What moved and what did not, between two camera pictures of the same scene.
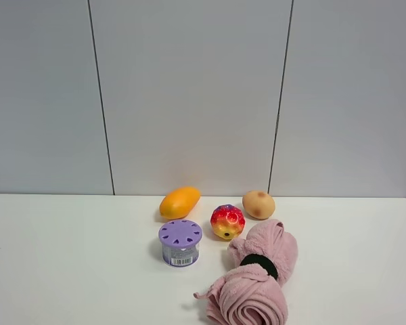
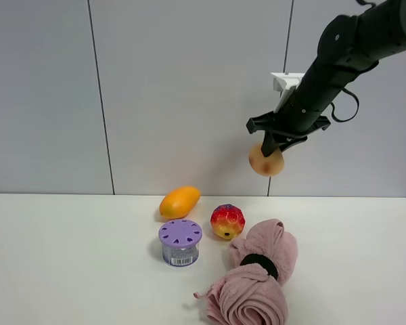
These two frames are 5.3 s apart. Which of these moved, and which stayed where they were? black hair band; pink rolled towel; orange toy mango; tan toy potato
Moved: tan toy potato
Stayed: orange toy mango; pink rolled towel; black hair band
